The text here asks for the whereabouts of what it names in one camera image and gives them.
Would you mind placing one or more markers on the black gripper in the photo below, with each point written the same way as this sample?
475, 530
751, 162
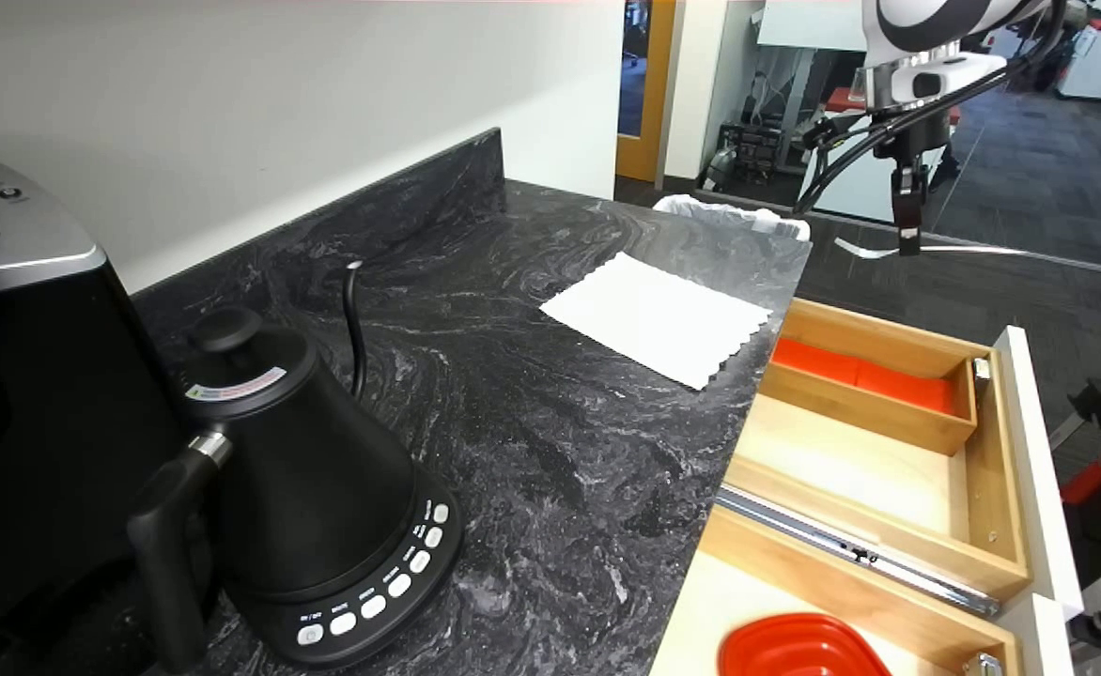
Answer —
913, 146

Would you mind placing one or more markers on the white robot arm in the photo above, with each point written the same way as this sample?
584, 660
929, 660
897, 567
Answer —
936, 76

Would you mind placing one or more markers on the orange drawer liner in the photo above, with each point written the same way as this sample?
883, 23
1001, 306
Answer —
862, 372

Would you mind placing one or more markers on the wooden drawer with orange liner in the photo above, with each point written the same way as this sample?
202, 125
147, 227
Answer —
873, 471

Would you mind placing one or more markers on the wooden drawer with red bowl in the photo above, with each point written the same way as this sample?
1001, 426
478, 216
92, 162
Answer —
751, 588

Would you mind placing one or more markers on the white cabinet with red top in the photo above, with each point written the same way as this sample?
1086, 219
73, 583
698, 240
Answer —
852, 188

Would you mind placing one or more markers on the white paper napkin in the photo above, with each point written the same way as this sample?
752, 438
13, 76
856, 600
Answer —
649, 315

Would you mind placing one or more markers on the red silicone bowl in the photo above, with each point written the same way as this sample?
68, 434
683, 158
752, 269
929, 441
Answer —
798, 652

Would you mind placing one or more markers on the black kettle base with buttons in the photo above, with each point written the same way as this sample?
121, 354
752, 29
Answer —
386, 605

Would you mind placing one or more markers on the black gooseneck kettle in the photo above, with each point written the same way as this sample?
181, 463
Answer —
310, 490

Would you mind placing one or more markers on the black silver coffee machine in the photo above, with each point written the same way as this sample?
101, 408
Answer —
35, 414

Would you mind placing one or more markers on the wooden door frame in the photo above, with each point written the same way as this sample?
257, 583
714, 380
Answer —
655, 63

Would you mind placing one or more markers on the metal drawer slide rail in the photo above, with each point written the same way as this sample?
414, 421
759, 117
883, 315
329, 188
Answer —
852, 548

